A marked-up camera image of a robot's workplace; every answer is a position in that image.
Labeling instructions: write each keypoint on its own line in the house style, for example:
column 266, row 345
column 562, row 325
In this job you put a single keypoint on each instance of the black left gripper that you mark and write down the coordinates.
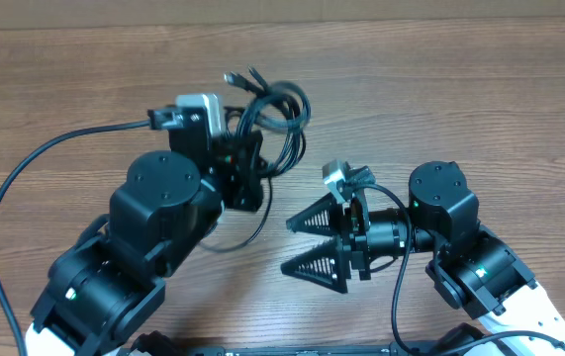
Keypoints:
column 235, row 156

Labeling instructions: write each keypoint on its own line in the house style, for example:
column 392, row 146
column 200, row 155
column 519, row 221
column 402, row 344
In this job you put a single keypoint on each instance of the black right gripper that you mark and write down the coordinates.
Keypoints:
column 330, row 254

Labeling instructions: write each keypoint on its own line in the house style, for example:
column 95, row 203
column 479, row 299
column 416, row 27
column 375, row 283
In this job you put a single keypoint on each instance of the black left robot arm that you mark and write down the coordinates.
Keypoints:
column 102, row 289

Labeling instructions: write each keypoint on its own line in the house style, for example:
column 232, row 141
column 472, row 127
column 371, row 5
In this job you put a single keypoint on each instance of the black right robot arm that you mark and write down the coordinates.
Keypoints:
column 471, row 268

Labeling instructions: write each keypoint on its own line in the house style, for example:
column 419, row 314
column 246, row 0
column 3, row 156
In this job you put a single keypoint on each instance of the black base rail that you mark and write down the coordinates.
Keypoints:
column 156, row 343

